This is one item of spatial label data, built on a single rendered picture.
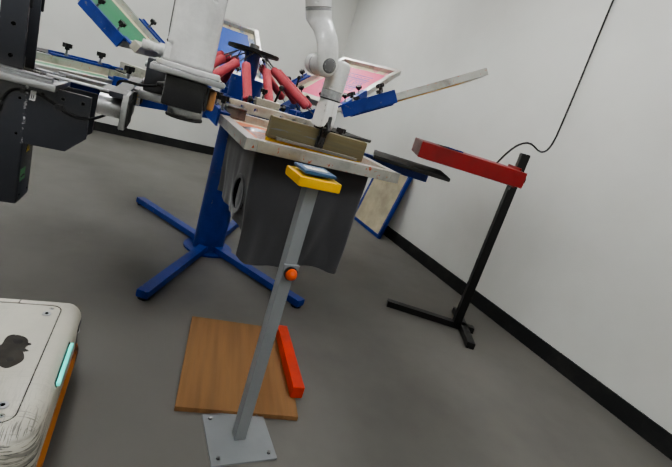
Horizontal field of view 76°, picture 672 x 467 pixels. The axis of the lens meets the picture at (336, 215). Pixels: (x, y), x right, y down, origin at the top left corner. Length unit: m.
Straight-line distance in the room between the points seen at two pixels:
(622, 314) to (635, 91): 1.31
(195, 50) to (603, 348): 2.69
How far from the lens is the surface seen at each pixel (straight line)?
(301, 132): 1.53
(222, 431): 1.69
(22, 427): 1.30
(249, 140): 1.35
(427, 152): 2.48
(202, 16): 0.94
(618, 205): 3.03
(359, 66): 3.87
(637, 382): 2.96
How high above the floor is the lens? 1.16
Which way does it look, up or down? 14 degrees down
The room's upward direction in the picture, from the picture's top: 17 degrees clockwise
